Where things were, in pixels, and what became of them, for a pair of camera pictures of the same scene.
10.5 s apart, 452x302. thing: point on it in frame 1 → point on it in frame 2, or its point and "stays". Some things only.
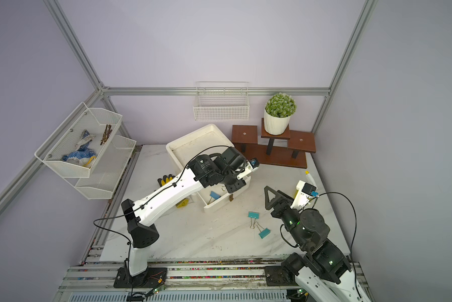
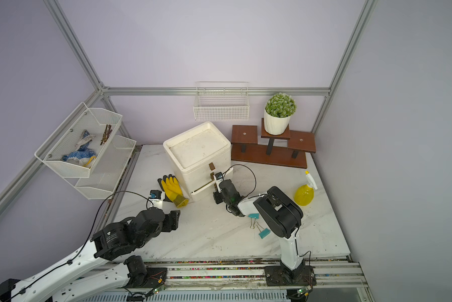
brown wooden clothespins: (106, 134) stays
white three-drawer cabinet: (206, 141) stays
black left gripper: (237, 185) → (172, 221)
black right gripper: (285, 205) → (218, 200)
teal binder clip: (265, 232) stays
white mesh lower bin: (107, 171) stays
